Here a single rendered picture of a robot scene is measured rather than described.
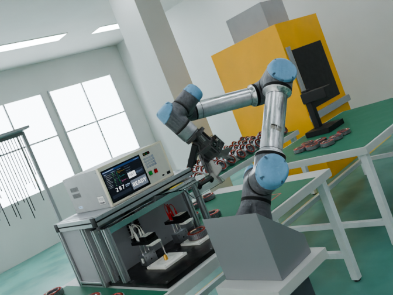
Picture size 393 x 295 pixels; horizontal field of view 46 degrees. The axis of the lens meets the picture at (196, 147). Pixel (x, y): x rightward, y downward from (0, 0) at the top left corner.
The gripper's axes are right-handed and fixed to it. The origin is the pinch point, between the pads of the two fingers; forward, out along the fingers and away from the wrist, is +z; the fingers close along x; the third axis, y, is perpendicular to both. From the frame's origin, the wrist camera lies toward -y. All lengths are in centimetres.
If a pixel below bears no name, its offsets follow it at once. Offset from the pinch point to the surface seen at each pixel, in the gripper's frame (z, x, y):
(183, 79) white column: -8, 397, -259
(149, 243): 7, 4, -70
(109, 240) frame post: -10, -8, -73
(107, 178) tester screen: -28, 16, -67
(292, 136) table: 110, 287, -139
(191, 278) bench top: 25, -14, -46
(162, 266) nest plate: 17, -5, -65
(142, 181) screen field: -13, 30, -68
